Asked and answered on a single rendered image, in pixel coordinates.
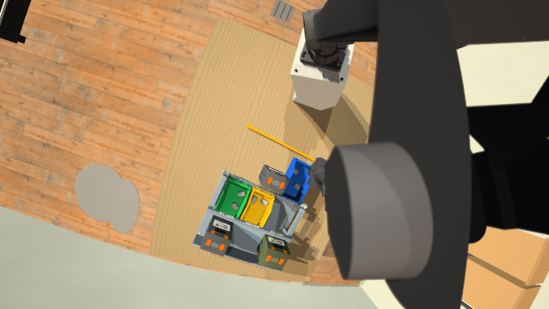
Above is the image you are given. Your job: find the green open bin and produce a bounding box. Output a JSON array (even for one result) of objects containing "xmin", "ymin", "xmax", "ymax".
[{"xmin": 215, "ymin": 177, "xmax": 251, "ymax": 218}]

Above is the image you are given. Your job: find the olive green tool case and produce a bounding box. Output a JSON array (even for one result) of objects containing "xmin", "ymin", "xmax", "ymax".
[{"xmin": 257, "ymin": 234, "xmax": 290, "ymax": 270}]

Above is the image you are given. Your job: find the yellow open bin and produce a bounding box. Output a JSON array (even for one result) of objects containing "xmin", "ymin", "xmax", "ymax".
[{"xmin": 239, "ymin": 187, "xmax": 275, "ymax": 228}]

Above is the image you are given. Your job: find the blue bin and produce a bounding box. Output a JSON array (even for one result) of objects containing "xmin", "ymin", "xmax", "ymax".
[{"xmin": 279, "ymin": 158, "xmax": 310, "ymax": 204}]

